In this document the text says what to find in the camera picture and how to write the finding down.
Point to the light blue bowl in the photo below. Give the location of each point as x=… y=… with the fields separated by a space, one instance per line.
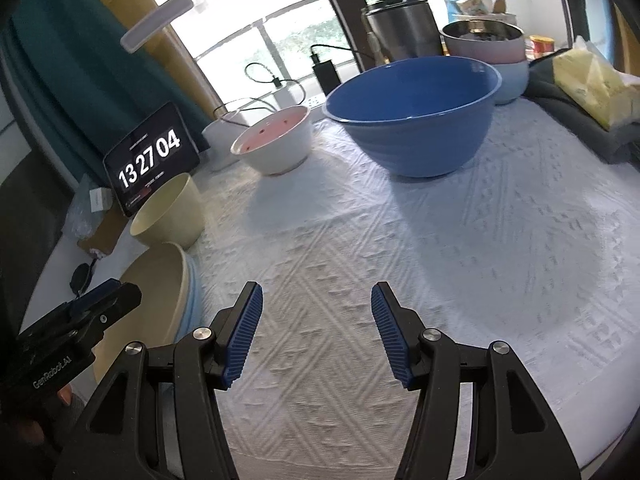
x=512 y=82

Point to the dark window post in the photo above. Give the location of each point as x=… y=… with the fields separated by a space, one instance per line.
x=345 y=10

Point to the black tablet clock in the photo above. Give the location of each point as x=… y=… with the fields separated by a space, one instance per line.
x=150 y=160

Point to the small black device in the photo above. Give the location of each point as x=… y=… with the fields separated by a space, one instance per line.
x=81 y=276

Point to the blue plastic bag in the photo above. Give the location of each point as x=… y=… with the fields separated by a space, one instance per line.
x=455 y=2

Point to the white charger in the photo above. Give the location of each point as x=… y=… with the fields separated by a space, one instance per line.
x=287 y=97

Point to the steel tumbler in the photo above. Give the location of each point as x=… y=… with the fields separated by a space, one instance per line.
x=405 y=30

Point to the white lamp base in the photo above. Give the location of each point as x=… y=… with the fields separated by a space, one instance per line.
x=217 y=147

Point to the white textured tablecloth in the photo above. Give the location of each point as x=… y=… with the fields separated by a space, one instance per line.
x=450 y=285

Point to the large blue plate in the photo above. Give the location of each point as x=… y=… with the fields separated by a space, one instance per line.
x=196 y=300

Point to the teal curtain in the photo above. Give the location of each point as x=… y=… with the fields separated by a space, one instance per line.
x=75 y=60

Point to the beige plate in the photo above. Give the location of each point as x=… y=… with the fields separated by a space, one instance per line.
x=155 y=300

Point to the large blue bowl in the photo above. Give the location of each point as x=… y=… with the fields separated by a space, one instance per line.
x=420 y=145

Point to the pale yellow bowl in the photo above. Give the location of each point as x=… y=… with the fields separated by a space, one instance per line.
x=175 y=210

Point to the yellow tissue pack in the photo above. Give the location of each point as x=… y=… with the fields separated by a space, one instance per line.
x=595 y=85

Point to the white basket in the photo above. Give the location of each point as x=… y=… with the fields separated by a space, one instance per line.
x=507 y=17

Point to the cardboard box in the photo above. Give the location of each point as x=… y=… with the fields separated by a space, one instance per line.
x=107 y=232

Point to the black charger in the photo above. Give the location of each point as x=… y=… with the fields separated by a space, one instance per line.
x=326 y=75

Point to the pink strawberry bowl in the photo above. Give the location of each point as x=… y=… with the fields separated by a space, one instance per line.
x=280 y=150

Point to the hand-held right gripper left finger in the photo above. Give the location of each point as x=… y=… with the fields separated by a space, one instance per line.
x=245 y=340

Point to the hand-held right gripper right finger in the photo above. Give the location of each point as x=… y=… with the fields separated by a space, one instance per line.
x=392 y=340

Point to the white desk lamp head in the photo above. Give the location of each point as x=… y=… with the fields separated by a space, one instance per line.
x=157 y=20

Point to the person's left hand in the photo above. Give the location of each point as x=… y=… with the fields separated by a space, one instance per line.
x=65 y=396

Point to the small white box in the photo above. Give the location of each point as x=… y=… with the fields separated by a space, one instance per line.
x=101 y=199

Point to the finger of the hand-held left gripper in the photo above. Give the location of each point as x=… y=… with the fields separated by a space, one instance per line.
x=125 y=297
x=97 y=296

